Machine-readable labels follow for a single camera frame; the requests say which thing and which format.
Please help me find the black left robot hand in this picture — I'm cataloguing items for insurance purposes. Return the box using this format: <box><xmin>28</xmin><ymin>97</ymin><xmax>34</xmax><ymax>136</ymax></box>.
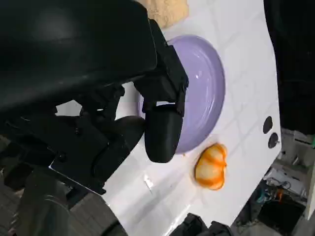
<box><xmin>0</xmin><ymin>0</ymin><xmax>190</xmax><ymax>196</ymax></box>

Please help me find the beige towel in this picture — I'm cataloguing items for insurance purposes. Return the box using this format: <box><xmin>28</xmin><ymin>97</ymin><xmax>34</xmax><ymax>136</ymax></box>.
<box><xmin>144</xmin><ymin>0</ymin><xmax>189</xmax><ymax>29</ymax></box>

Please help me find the lilac plate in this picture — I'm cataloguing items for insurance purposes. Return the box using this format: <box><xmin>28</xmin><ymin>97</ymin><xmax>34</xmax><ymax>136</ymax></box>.
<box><xmin>136</xmin><ymin>35</ymin><xmax>226</xmax><ymax>154</ymax></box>

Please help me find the clear tape piece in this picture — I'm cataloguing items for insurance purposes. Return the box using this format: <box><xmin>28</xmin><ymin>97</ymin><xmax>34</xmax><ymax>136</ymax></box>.
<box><xmin>143</xmin><ymin>175</ymin><xmax>154</xmax><ymax>190</ymax></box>

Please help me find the dark grey robot leg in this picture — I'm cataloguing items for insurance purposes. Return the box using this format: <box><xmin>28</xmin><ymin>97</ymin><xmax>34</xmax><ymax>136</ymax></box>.
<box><xmin>17</xmin><ymin>169</ymin><xmax>127</xmax><ymax>236</ymax></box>

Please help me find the black round table grommet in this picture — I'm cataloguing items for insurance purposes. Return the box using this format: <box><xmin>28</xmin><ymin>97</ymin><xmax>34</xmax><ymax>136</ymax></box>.
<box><xmin>262</xmin><ymin>116</ymin><xmax>274</xmax><ymax>135</ymax></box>
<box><xmin>268</xmin><ymin>132</ymin><xmax>280</xmax><ymax>149</ymax></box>

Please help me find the black plastic equipment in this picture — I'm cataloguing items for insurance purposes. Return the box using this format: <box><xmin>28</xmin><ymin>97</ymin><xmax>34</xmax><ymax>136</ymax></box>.
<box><xmin>176</xmin><ymin>212</ymin><xmax>234</xmax><ymax>236</ymax></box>

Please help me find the black desk front panel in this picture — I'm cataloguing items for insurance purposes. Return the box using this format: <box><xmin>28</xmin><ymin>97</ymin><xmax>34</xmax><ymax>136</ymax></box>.
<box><xmin>263</xmin><ymin>0</ymin><xmax>315</xmax><ymax>136</ymax></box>

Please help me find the black open box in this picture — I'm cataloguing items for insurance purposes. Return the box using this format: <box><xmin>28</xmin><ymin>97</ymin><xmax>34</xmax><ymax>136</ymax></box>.
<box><xmin>257</xmin><ymin>199</ymin><xmax>306</xmax><ymax>236</ymax></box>

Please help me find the colourful wire bundle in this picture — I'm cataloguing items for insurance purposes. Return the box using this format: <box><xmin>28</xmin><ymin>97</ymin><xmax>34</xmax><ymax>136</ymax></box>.
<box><xmin>255</xmin><ymin>181</ymin><xmax>287</xmax><ymax>205</ymax></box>

